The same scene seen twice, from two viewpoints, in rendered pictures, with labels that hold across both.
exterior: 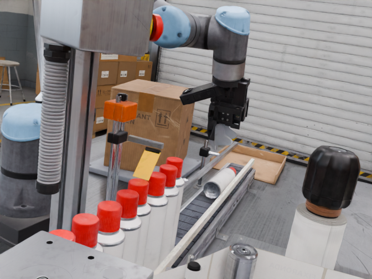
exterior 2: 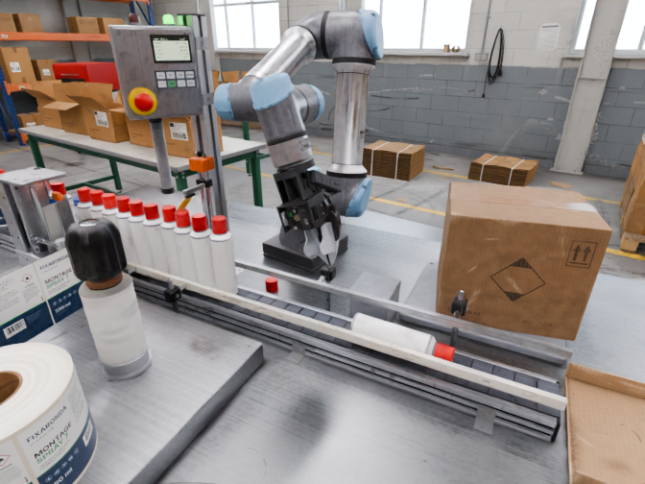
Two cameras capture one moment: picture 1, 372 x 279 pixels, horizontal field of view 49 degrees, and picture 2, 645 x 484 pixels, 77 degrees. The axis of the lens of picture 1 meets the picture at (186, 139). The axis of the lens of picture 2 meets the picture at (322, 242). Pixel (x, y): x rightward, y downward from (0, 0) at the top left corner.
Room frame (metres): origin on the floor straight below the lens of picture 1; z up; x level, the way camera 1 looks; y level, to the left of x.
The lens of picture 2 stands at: (1.11, -0.79, 1.44)
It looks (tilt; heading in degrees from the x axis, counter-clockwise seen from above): 26 degrees down; 98
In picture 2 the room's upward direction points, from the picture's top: straight up
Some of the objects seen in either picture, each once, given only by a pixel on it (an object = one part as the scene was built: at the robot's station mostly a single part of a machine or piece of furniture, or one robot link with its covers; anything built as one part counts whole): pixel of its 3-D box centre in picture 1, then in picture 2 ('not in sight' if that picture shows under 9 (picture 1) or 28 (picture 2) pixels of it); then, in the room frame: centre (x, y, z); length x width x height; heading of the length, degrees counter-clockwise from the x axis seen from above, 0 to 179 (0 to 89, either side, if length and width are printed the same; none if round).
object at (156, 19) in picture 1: (150, 27); (143, 102); (0.59, 0.07, 1.33); 0.04 x 0.03 x 0.04; 37
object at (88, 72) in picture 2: not in sight; (97, 108); (-2.97, 4.73, 0.61); 0.70 x 0.60 x 1.22; 165
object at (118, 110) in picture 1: (127, 187); (200, 219); (0.67, 0.09, 1.05); 0.10 x 0.04 x 0.33; 72
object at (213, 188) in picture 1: (222, 180); (401, 339); (1.18, -0.13, 0.91); 0.20 x 0.05 x 0.05; 160
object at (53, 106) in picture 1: (52, 121); (161, 155); (0.54, 0.19, 1.18); 0.04 x 0.04 x 0.21
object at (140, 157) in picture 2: not in sight; (141, 181); (-0.90, 2.27, 0.39); 2.20 x 0.80 x 0.78; 154
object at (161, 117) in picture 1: (153, 124); (507, 254); (1.43, 0.13, 0.99); 0.30 x 0.24 x 0.27; 173
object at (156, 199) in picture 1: (149, 228); (187, 250); (0.66, 0.04, 0.98); 0.05 x 0.05 x 0.20
